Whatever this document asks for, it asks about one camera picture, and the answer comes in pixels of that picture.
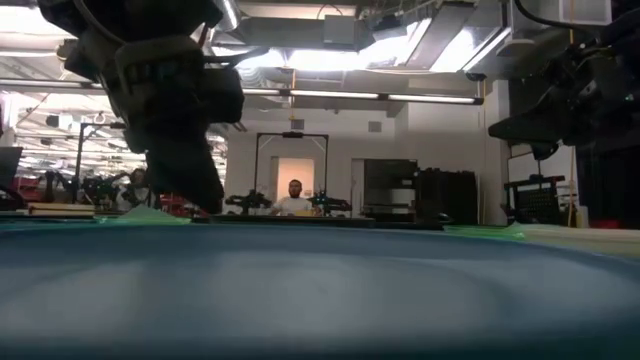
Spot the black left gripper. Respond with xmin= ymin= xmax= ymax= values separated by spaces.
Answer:
xmin=57 ymin=33 xmax=246 ymax=215

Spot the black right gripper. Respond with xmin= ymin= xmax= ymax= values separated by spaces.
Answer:
xmin=488 ymin=29 xmax=640 ymax=162

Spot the stack of wooden boards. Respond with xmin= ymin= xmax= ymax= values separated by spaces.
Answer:
xmin=26 ymin=201 xmax=97 ymax=219

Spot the red storage bin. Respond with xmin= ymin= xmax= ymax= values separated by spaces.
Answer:
xmin=158 ymin=193 xmax=197 ymax=218

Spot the person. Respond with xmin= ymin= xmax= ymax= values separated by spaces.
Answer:
xmin=115 ymin=168 xmax=154 ymax=211
xmin=271 ymin=179 xmax=315 ymax=217

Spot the black pegboard cart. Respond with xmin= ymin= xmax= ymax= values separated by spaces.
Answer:
xmin=503 ymin=174 xmax=567 ymax=226

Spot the yellow vertical pole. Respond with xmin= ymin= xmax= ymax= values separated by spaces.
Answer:
xmin=566 ymin=27 xmax=577 ymax=229

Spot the black cabinet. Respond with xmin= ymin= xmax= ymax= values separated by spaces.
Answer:
xmin=416 ymin=168 xmax=479 ymax=226

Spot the lit doorway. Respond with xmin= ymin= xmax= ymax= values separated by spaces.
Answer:
xmin=276 ymin=157 xmax=316 ymax=201

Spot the pale yellow plastic plate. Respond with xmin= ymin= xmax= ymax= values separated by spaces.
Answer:
xmin=517 ymin=223 xmax=640 ymax=260

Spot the black background table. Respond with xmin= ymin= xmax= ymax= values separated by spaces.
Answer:
xmin=192 ymin=213 xmax=445 ymax=232

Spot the white ceiling panel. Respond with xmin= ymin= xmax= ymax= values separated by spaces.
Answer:
xmin=558 ymin=0 xmax=613 ymax=26

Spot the grey shelf unit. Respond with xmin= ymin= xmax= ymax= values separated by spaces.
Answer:
xmin=362 ymin=158 xmax=419 ymax=222

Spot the large blue plastic plate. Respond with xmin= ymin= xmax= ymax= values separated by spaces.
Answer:
xmin=0 ymin=222 xmax=640 ymax=360

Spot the dark monitor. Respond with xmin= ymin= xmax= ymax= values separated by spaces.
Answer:
xmin=0 ymin=146 xmax=24 ymax=192

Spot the long ceiling tube light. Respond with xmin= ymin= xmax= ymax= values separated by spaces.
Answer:
xmin=239 ymin=88 xmax=485 ymax=106

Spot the grey ceiling box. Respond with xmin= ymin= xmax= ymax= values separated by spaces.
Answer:
xmin=322 ymin=14 xmax=359 ymax=47

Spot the black camera stand frame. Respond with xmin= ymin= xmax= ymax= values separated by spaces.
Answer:
xmin=73 ymin=121 xmax=127 ymax=203

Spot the black station frame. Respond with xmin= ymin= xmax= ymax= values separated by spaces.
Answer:
xmin=253 ymin=131 xmax=330 ymax=214

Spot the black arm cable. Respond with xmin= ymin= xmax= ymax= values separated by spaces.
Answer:
xmin=513 ymin=0 xmax=604 ymax=32

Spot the silver ventilation duct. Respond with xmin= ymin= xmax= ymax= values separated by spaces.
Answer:
xmin=208 ymin=0 xmax=242 ymax=32

